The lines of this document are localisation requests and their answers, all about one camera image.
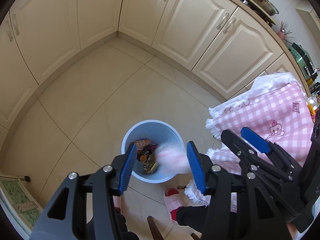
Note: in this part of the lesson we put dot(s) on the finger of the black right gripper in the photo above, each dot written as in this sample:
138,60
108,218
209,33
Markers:
267,147
277,183

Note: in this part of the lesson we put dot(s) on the pink slipper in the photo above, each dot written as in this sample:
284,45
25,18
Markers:
173,202

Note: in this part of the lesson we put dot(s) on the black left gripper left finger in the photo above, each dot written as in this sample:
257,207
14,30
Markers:
83,207

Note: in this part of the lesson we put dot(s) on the cream lower cabinets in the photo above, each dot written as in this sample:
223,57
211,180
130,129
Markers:
224,42

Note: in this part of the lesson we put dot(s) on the pink utensil holder cup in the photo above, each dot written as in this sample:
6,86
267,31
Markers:
281,34

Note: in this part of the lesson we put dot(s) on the green electric cooker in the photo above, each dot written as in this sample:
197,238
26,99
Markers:
304,61

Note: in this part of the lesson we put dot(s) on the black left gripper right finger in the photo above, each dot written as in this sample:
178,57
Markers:
239,207

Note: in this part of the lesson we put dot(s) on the pink white plastic bag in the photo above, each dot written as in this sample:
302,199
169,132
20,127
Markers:
172,158

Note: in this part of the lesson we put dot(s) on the blue trash bin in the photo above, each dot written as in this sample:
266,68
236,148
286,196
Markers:
148,137

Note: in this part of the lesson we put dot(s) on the pink checked tablecloth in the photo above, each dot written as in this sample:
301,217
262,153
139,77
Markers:
275,108

